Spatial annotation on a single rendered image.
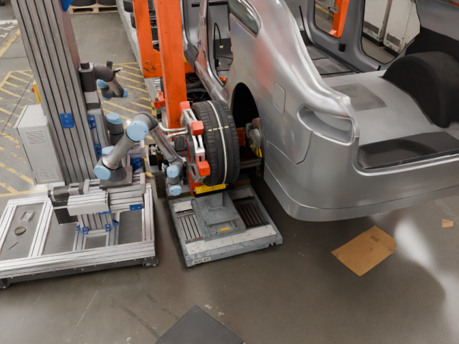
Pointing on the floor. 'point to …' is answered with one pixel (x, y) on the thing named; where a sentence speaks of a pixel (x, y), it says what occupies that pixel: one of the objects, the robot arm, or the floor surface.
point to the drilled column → (160, 185)
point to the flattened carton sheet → (366, 250)
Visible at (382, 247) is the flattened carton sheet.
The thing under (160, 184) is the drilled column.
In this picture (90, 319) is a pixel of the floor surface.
